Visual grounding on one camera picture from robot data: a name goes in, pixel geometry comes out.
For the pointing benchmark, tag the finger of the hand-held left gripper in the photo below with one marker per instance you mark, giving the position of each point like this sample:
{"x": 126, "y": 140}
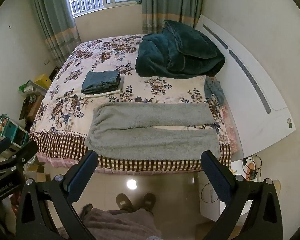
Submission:
{"x": 25, "y": 151}
{"x": 0, "y": 147}

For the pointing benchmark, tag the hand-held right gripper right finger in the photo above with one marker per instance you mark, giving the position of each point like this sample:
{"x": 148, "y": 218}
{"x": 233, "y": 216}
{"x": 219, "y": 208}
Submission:
{"x": 215, "y": 173}

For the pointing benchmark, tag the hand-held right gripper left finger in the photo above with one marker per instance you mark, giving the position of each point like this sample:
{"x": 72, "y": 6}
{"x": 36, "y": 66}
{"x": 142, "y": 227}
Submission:
{"x": 82, "y": 173}

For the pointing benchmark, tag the grey fleece pants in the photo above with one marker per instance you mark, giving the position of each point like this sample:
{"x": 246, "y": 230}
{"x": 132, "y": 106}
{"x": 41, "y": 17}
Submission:
{"x": 152, "y": 130}

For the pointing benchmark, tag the teal storage shelf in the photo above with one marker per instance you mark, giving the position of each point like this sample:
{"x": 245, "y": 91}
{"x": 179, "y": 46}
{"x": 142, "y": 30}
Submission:
{"x": 8, "y": 130}

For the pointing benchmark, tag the cardboard box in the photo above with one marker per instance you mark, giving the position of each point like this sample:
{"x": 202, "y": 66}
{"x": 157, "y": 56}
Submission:
{"x": 38, "y": 173}

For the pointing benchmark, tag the white nightstand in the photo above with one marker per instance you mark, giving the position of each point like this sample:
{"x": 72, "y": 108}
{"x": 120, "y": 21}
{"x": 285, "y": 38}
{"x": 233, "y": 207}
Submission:
{"x": 215, "y": 205}

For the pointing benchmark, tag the black charger plug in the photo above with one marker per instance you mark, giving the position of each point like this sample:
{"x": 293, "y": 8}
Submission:
{"x": 252, "y": 173}

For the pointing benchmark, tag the brown wooden stool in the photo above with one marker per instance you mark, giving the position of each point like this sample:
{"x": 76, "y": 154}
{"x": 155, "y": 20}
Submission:
{"x": 31, "y": 107}

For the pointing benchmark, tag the person's left slipper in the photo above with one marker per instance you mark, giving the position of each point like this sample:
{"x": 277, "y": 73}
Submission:
{"x": 124, "y": 202}

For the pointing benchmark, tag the person's slipper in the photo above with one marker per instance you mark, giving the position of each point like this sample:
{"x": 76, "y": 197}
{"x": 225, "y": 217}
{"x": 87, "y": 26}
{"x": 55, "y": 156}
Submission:
{"x": 148, "y": 201}
{"x": 124, "y": 202}

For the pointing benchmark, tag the green plastic bag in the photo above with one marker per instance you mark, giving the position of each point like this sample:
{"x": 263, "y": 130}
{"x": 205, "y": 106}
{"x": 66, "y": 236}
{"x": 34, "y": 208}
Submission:
{"x": 25, "y": 86}

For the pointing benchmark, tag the person's right slipper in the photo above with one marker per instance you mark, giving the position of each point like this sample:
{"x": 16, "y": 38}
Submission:
{"x": 148, "y": 201}

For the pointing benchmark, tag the yellow box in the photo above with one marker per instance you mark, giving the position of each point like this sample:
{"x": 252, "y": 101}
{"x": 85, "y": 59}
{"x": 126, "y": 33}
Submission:
{"x": 43, "y": 80}

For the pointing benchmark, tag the blue denim cloth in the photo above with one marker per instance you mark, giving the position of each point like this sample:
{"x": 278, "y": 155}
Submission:
{"x": 215, "y": 90}

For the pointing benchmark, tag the folded white garment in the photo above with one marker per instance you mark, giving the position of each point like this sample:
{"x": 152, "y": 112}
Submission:
{"x": 107, "y": 93}

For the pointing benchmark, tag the folded blue jeans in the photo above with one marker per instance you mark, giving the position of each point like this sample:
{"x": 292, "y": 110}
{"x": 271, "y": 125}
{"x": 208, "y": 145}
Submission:
{"x": 101, "y": 81}

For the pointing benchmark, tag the white headboard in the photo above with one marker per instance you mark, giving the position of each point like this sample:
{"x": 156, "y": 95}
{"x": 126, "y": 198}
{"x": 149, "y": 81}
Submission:
{"x": 255, "y": 85}

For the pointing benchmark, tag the dark green plush blanket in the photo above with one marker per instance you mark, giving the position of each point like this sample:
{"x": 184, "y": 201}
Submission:
{"x": 175, "y": 52}

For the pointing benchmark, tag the green striped curtain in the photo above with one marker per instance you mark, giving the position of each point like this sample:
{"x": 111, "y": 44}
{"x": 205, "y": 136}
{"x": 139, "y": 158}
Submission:
{"x": 55, "y": 25}
{"x": 165, "y": 5}

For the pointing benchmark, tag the wall socket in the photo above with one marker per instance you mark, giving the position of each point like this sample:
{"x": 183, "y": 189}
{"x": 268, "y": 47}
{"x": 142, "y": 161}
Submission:
{"x": 47, "y": 62}

